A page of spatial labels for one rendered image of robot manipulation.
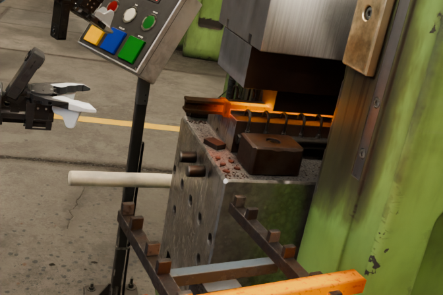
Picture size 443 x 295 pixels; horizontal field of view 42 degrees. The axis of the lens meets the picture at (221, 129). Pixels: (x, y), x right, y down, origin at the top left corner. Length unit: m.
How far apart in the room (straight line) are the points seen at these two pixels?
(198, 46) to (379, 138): 5.27
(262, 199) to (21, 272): 1.41
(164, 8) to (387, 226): 0.97
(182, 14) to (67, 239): 1.30
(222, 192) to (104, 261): 1.39
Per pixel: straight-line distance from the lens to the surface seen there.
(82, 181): 1.74
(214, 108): 1.34
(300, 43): 1.23
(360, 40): 1.09
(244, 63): 1.27
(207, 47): 6.27
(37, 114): 1.25
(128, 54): 1.71
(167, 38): 1.69
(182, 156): 1.34
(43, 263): 2.49
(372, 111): 1.08
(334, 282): 0.86
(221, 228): 1.22
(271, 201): 1.23
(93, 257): 2.53
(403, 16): 1.04
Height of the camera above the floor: 1.39
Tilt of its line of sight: 19 degrees down
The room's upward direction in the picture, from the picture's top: 11 degrees clockwise
